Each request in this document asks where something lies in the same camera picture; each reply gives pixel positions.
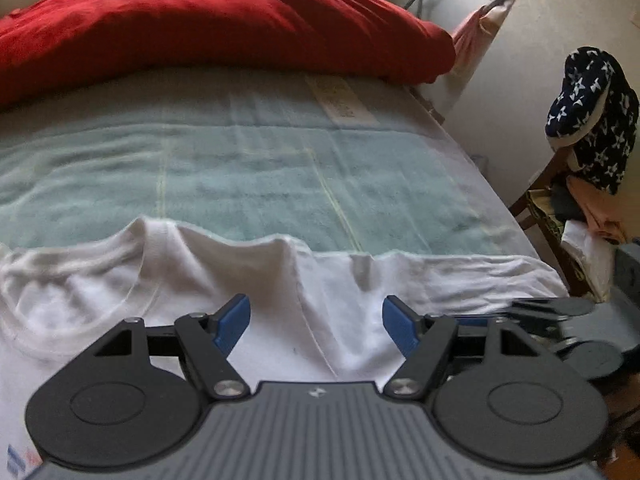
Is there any white printed t-shirt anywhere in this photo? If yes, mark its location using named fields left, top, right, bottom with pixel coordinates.
left=1, top=218, right=566, bottom=479

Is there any peach and white clothes pile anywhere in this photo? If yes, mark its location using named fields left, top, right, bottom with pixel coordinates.
left=561, top=176, right=629, bottom=300

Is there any wooden chair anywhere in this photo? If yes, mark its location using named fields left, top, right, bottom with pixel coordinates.
left=509, top=148, right=592, bottom=297

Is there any light green bed sheet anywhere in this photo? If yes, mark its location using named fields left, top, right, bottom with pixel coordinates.
left=1, top=70, right=535, bottom=256

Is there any navy star patterned garment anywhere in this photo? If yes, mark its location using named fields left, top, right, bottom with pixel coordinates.
left=544, top=47, right=639, bottom=195

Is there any red duvet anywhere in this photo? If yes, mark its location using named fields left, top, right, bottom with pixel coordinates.
left=1, top=0, right=457, bottom=108

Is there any pink cloth by wall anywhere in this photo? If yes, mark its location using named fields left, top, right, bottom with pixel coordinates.
left=452, top=0, right=515, bottom=75

